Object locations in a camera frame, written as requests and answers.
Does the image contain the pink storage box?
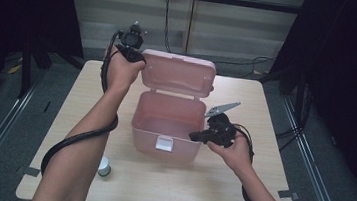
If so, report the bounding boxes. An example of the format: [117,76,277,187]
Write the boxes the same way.
[127,47,219,167]

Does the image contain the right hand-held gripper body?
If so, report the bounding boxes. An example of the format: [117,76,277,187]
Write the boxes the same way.
[201,98,242,150]

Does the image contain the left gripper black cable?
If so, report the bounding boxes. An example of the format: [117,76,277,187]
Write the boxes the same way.
[39,22,130,184]

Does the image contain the person's left hand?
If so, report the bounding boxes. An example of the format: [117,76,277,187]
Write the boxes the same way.
[102,44,149,94]

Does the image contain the black floor cables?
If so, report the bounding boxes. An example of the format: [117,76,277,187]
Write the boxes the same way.
[273,124,305,154]

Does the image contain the black metal stand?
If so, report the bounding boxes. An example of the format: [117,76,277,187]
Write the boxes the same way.
[15,40,55,103]

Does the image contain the grey tape strip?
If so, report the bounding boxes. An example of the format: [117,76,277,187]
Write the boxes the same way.
[22,166,42,178]
[277,188,301,201]

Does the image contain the small white-capped jar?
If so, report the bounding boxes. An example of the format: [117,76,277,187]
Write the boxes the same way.
[96,156,113,178]

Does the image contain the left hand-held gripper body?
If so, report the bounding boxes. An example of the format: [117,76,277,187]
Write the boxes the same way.
[117,19,149,52]

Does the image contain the black curtain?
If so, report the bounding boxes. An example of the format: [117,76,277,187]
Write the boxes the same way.
[0,0,89,131]
[256,0,357,201]

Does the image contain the yellow floor tape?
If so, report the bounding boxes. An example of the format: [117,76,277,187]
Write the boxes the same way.
[7,62,23,77]

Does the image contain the black wall cable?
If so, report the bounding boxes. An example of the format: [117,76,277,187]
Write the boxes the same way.
[158,0,283,82]

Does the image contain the person's right hand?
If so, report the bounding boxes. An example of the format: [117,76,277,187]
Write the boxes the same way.
[203,129,257,180]

